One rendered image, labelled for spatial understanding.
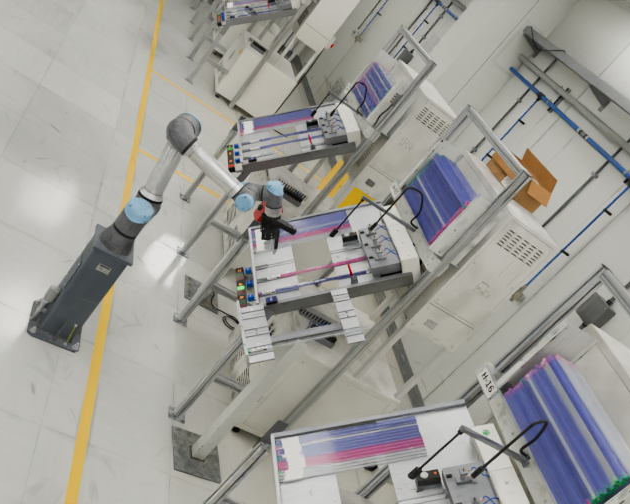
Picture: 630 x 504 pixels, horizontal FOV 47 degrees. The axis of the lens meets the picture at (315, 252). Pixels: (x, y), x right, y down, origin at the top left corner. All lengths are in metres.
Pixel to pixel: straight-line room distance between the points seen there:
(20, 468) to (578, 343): 2.06
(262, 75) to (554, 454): 6.00
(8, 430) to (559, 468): 2.01
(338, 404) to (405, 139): 1.76
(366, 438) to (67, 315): 1.54
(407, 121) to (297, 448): 2.49
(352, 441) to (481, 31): 4.40
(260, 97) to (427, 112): 3.53
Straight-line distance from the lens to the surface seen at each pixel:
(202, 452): 3.47
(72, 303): 3.41
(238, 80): 7.71
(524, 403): 2.46
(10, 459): 3.02
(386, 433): 2.62
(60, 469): 3.09
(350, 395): 3.66
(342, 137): 4.51
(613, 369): 2.56
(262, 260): 3.55
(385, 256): 3.29
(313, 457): 2.58
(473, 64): 6.42
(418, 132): 4.57
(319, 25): 7.62
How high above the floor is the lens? 2.21
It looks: 21 degrees down
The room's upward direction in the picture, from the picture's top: 41 degrees clockwise
